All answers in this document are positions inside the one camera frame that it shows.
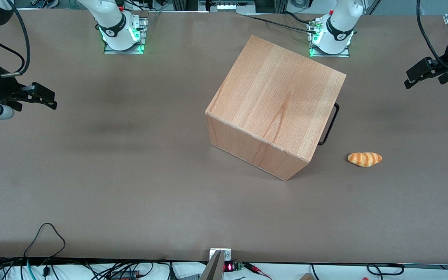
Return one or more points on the wooden drawer cabinet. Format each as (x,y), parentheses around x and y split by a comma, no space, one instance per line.
(274,97)

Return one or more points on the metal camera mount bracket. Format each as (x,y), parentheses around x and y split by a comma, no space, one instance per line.
(218,264)

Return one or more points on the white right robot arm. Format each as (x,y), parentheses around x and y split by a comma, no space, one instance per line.
(115,21)

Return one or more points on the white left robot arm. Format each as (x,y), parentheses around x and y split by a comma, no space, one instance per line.
(336,23)

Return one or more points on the small red digit display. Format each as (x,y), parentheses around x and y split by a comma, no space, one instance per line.
(230,267)

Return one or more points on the lit white power unit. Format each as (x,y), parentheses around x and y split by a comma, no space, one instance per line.
(231,6)

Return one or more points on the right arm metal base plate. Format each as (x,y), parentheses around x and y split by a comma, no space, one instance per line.
(125,50)

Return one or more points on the toy bread roll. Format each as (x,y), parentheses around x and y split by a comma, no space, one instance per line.
(364,158)

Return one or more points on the black box with red parts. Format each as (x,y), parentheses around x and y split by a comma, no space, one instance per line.
(125,275)

